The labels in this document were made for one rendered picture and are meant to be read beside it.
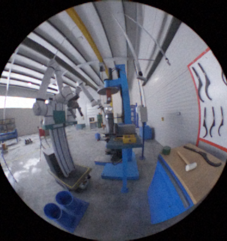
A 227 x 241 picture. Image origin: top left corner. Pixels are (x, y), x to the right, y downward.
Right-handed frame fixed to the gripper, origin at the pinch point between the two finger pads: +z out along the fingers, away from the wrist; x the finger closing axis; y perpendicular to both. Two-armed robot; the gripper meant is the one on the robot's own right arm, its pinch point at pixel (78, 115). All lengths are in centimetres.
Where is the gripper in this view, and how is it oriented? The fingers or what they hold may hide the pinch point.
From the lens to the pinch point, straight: 68.3
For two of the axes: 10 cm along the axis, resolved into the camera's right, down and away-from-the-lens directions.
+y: -8.8, 4.6, 1.4
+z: 4.8, 8.7, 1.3
